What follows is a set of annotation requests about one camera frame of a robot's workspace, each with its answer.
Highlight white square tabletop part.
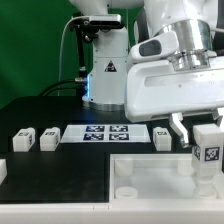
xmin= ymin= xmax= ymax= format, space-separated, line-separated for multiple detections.
xmin=108 ymin=153 xmax=224 ymax=204

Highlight white sheet with AprilTags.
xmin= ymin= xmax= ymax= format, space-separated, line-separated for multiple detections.
xmin=61 ymin=124 xmax=150 ymax=143

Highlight black camera on stand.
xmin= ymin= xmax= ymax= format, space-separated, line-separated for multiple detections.
xmin=73 ymin=14 xmax=128 ymax=105

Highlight white cable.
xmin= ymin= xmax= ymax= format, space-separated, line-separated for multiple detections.
xmin=57 ymin=16 xmax=88 ymax=97

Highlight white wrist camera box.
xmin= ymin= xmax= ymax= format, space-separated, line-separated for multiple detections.
xmin=128 ymin=31 xmax=179 ymax=64

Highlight black cables at base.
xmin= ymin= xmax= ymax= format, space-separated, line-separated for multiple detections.
xmin=39 ymin=78 xmax=88 ymax=97

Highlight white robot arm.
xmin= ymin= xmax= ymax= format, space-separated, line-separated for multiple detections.
xmin=70 ymin=0 xmax=224 ymax=146

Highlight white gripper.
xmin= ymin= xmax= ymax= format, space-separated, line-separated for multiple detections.
xmin=125 ymin=56 xmax=224 ymax=148

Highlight white front obstacle rail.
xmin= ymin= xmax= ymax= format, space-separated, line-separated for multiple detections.
xmin=0 ymin=200 xmax=224 ymax=224

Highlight white left obstacle block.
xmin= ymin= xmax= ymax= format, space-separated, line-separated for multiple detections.
xmin=0 ymin=159 xmax=7 ymax=185

